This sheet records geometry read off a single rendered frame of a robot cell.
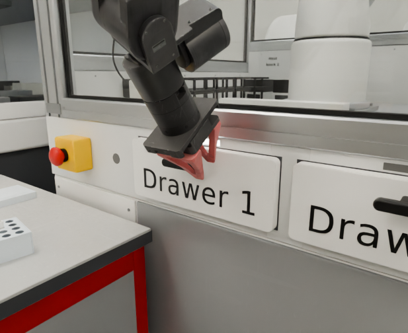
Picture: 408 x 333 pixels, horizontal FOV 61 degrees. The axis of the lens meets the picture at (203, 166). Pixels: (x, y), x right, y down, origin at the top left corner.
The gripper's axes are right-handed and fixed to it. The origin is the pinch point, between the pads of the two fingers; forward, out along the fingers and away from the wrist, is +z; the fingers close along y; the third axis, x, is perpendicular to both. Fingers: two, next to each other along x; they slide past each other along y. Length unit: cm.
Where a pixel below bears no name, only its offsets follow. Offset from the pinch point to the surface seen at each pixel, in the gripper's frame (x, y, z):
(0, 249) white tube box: 22.9, -24.3, -2.1
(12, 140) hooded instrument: 84, 4, 13
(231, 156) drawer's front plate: -3.5, 2.8, 0.1
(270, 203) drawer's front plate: -10.3, -0.6, 4.7
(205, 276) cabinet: 2.2, -9.6, 20.0
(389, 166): -24.2, 5.2, -0.3
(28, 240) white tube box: 22.2, -21.0, 0.1
